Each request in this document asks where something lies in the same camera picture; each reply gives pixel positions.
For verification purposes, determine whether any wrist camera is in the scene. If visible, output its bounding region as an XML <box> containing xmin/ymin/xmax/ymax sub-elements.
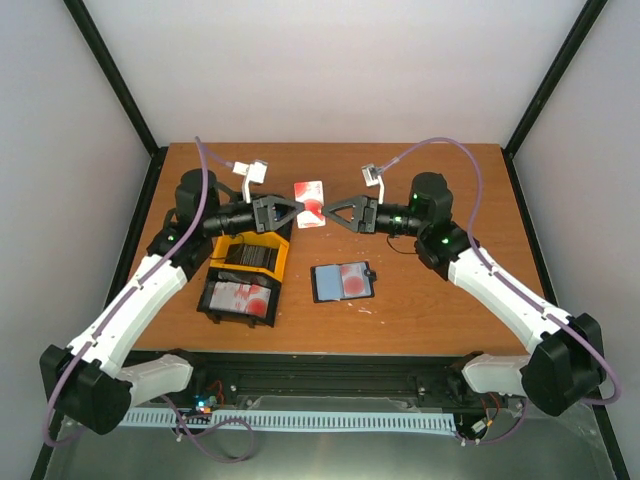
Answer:
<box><xmin>232</xmin><ymin>159</ymin><xmax>268</xmax><ymax>204</ymax></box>
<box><xmin>361</xmin><ymin>164</ymin><xmax>386</xmax><ymax>205</ymax></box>

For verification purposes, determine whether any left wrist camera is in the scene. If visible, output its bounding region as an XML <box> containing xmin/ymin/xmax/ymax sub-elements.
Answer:
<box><xmin>232</xmin><ymin>159</ymin><xmax>268</xmax><ymax>204</ymax></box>

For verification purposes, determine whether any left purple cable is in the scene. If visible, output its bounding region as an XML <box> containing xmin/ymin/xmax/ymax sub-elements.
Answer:
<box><xmin>40</xmin><ymin>135</ymin><xmax>256</xmax><ymax>463</ymax></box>

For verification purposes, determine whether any purple cable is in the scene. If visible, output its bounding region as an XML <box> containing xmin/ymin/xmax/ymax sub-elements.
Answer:
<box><xmin>40</xmin><ymin>135</ymin><xmax>256</xmax><ymax>463</ymax></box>
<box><xmin>379</xmin><ymin>136</ymin><xmax>624</xmax><ymax>446</ymax></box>

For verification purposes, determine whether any right black frame post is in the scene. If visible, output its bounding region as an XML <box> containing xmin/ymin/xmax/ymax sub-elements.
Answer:
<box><xmin>502</xmin><ymin>0</ymin><xmax>608</xmax><ymax>161</ymax></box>

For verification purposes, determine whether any right black card bin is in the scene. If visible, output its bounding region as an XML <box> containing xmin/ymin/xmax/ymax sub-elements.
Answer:
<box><xmin>253</xmin><ymin>209</ymin><xmax>293</xmax><ymax>241</ymax></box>

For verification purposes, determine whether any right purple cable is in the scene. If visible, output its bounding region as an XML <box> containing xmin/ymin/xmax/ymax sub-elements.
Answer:
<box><xmin>379</xmin><ymin>136</ymin><xmax>624</xmax><ymax>446</ymax></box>

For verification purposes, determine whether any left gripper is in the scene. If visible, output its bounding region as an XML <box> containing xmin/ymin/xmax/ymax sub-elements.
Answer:
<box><xmin>204</xmin><ymin>195</ymin><xmax>305</xmax><ymax>237</ymax></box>

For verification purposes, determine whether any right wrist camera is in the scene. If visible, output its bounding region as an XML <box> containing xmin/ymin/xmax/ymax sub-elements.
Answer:
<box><xmin>361</xmin><ymin>164</ymin><xmax>386</xmax><ymax>205</ymax></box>

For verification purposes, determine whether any black card bin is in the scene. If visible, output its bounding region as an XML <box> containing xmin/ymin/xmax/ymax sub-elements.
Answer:
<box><xmin>197</xmin><ymin>267</ymin><xmax>282</xmax><ymax>328</ymax></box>
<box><xmin>253</xmin><ymin>209</ymin><xmax>293</xmax><ymax>241</ymax></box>

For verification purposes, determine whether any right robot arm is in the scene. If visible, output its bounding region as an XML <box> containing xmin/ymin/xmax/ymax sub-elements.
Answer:
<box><xmin>322</xmin><ymin>172</ymin><xmax>606</xmax><ymax>416</ymax></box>

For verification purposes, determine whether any dark grey card stack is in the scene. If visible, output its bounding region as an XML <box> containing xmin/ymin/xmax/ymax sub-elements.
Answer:
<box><xmin>225</xmin><ymin>243</ymin><xmax>278</xmax><ymax>271</ymax></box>

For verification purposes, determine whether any red white card stack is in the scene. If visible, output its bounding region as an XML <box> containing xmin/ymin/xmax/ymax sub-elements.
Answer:
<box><xmin>206</xmin><ymin>282</ymin><xmax>271</xmax><ymax>318</ymax></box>

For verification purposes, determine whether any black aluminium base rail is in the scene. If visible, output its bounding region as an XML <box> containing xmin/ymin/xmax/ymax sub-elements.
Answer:
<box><xmin>64</xmin><ymin>349</ymin><xmax>601</xmax><ymax>416</ymax></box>

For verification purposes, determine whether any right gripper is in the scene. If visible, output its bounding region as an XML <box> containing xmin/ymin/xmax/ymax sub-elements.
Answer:
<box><xmin>321</xmin><ymin>195</ymin><xmax>425</xmax><ymax>238</ymax></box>

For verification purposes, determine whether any left black card bin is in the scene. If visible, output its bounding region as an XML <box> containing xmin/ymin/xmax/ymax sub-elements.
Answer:
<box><xmin>197</xmin><ymin>267</ymin><xmax>282</xmax><ymax>328</ymax></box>

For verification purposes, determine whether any small electronics board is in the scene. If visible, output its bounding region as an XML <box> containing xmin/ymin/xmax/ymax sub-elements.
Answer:
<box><xmin>195</xmin><ymin>380</ymin><xmax>225</xmax><ymax>414</ymax></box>

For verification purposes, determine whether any left black frame post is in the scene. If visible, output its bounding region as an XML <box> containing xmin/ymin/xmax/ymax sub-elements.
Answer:
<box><xmin>62</xmin><ymin>0</ymin><xmax>162</xmax><ymax>156</ymax></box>

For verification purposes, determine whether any black frame post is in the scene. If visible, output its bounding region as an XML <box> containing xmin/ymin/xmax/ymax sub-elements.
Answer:
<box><xmin>62</xmin><ymin>0</ymin><xmax>162</xmax><ymax>156</ymax></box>
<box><xmin>502</xmin><ymin>0</ymin><xmax>608</xmax><ymax>161</ymax></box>

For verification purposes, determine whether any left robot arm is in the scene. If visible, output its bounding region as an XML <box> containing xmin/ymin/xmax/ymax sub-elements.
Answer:
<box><xmin>39</xmin><ymin>169</ymin><xmax>304</xmax><ymax>435</ymax></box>

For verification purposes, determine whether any black card holder wallet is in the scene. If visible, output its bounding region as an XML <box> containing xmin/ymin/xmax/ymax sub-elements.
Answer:
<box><xmin>310</xmin><ymin>261</ymin><xmax>377</xmax><ymax>303</ymax></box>

